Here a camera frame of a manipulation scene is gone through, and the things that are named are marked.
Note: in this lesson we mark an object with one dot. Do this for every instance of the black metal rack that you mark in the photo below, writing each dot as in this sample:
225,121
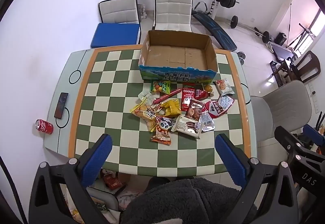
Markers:
274,66

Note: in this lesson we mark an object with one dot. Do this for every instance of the metal dumbbell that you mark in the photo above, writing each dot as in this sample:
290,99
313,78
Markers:
241,58

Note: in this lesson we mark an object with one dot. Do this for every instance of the white biscuit packet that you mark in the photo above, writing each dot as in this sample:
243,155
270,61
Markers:
185,127

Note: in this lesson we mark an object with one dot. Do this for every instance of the small clear packet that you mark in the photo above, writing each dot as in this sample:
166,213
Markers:
146,97

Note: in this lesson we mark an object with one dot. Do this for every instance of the small red sausage packet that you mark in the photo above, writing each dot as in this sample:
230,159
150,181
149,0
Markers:
200,94

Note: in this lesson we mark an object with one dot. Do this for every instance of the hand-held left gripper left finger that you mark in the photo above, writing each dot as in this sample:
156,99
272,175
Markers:
97,160

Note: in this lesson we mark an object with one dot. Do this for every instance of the cardboard box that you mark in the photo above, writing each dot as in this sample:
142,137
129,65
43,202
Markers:
177,55

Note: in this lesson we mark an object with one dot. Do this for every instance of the orange panda snack packet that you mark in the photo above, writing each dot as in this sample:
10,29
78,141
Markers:
162,130

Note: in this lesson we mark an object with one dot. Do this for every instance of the white cookie packet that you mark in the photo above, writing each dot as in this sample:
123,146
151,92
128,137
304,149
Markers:
223,86

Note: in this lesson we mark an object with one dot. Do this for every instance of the yellow puff snack packet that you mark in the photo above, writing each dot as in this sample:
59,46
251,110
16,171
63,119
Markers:
143,112

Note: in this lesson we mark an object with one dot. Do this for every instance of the black speaker box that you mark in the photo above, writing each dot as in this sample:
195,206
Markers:
281,38

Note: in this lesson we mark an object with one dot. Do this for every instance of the person's dark fleece jacket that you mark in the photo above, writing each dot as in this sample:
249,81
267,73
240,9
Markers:
188,201

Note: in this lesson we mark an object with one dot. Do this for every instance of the brown braised egg packet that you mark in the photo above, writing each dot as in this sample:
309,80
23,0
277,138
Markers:
208,88

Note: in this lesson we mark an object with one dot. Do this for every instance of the clear snack packet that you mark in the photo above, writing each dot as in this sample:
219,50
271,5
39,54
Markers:
207,122

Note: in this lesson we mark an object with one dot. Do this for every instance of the black smartphone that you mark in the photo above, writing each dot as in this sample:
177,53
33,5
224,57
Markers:
61,105

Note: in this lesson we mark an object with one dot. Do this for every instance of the grey chair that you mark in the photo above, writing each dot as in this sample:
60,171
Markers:
284,107

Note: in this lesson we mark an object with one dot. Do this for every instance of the red and white snack packet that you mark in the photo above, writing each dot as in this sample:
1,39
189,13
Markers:
215,109

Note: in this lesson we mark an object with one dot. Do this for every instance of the red sausage stick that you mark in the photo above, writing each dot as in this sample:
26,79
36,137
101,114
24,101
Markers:
166,97

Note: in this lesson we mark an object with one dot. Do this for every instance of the white chair with black frame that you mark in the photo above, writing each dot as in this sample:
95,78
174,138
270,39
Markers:
119,9

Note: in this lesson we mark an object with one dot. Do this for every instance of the white padded chair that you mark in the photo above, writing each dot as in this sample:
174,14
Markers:
172,10

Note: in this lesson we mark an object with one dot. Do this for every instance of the black weight bench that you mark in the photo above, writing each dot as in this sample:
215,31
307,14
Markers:
215,28

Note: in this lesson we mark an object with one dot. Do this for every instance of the brown cookie packet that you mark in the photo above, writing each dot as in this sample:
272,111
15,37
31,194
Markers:
194,109

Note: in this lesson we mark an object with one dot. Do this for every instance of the tall red snack packet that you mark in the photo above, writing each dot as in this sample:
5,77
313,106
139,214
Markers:
188,94

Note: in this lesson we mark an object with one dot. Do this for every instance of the grey desk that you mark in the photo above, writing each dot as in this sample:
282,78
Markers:
283,51

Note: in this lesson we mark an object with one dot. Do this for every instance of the green candy packet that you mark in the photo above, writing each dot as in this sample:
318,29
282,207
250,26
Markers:
162,87

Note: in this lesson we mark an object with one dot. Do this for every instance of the red box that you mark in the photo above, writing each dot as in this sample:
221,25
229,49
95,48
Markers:
113,181

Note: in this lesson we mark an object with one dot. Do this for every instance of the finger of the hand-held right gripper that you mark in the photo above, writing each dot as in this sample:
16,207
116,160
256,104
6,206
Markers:
287,140
314,135

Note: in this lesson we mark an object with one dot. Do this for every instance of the small barbell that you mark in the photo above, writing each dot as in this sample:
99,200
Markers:
234,22

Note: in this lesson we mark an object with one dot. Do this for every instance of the exercise machine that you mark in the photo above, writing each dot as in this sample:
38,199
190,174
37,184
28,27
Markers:
303,36

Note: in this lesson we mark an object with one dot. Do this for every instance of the dark wooden chair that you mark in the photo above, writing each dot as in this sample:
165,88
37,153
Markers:
309,61

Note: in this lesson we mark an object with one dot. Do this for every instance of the red cola can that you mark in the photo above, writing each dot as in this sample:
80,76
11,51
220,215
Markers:
44,127

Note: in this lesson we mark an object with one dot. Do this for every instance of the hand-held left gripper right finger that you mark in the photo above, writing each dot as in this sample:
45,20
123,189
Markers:
229,158

